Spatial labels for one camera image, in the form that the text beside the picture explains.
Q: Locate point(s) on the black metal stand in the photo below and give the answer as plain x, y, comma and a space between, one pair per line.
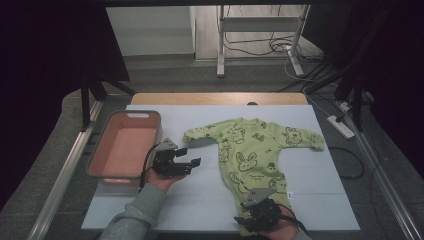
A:
85, 106
358, 106

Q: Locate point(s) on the person's left hand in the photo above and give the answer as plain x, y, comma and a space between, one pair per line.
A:
163, 181

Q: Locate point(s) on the pink plastic basket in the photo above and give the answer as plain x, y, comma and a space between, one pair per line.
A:
123, 146

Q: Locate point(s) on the person's right hand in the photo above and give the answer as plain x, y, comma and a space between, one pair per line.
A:
283, 231

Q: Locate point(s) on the white plug adapter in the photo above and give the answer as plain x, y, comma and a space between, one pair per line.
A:
345, 106

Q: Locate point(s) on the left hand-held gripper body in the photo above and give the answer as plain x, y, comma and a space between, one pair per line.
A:
166, 165

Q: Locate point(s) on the white panel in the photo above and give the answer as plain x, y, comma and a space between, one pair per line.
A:
150, 30

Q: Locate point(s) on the dark curtain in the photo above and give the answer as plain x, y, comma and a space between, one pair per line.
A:
40, 83
400, 83

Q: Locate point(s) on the white metal stand frame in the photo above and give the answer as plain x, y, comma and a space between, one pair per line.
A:
256, 24

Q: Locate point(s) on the green printed baby romper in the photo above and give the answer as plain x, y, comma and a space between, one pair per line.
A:
250, 150

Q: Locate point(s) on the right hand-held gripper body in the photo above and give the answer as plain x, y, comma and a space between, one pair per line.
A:
263, 216

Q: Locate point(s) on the white power strip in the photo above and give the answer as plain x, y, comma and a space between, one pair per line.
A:
340, 127

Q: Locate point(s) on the white board table cover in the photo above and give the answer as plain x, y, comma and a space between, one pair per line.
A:
200, 200

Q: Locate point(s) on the aluminium floor rail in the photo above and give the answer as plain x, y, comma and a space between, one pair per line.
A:
63, 180
387, 186

